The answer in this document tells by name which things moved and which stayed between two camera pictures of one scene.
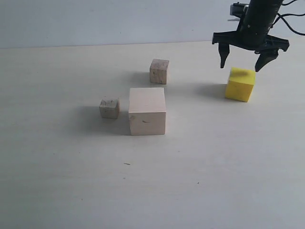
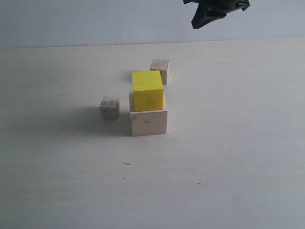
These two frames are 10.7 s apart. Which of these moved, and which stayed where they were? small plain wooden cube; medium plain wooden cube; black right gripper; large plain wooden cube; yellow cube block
Moved: black right gripper; yellow cube block
Stayed: small plain wooden cube; large plain wooden cube; medium plain wooden cube
